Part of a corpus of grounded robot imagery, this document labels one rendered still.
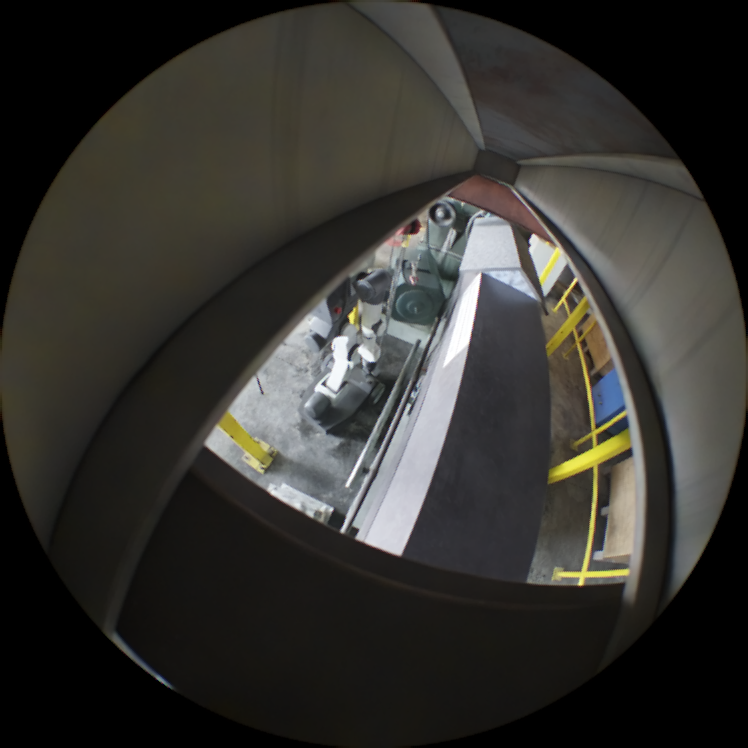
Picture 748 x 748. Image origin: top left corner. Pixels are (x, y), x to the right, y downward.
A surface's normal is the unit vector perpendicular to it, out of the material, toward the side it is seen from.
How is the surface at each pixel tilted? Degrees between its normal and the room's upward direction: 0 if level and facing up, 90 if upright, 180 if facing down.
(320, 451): 0
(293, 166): 90
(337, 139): 90
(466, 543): 0
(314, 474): 0
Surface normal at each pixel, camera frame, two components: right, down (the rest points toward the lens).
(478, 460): 0.12, -0.57
